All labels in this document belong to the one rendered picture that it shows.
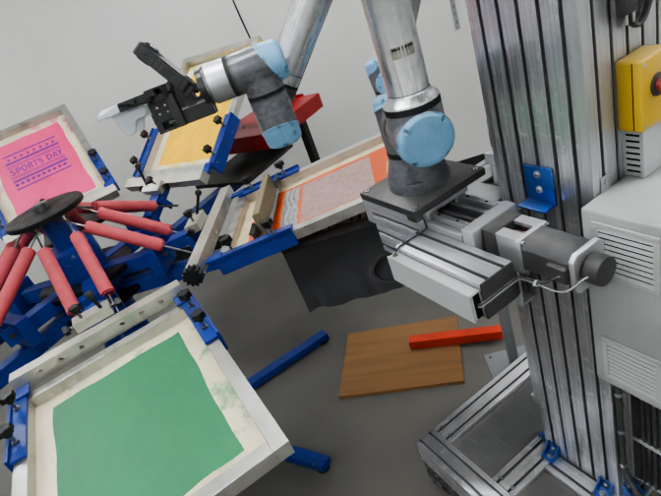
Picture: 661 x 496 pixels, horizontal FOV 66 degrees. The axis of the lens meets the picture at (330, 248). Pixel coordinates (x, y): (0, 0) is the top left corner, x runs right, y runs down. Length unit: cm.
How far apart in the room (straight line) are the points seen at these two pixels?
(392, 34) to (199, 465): 97
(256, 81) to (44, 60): 344
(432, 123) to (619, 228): 39
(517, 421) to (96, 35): 356
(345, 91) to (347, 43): 33
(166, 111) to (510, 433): 154
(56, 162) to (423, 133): 253
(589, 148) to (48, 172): 276
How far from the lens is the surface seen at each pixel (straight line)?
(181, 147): 279
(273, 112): 100
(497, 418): 203
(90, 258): 206
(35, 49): 436
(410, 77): 102
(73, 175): 314
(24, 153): 340
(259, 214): 183
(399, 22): 100
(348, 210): 169
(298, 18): 111
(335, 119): 397
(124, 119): 104
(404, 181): 121
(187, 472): 125
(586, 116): 105
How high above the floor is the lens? 179
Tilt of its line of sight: 28 degrees down
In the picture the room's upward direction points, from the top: 21 degrees counter-clockwise
